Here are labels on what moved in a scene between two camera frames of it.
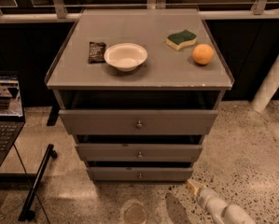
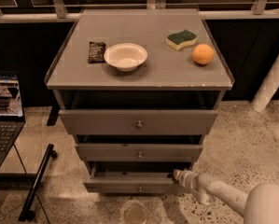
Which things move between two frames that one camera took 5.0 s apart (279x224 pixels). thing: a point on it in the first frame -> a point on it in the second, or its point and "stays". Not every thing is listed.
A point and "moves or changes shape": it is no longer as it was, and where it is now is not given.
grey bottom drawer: x=140 y=174 moves or changes shape
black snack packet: x=96 y=52 stays
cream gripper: x=206 y=196 -> x=192 y=181
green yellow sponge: x=181 y=39 stays
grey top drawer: x=138 y=122 stays
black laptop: x=6 y=118 stays
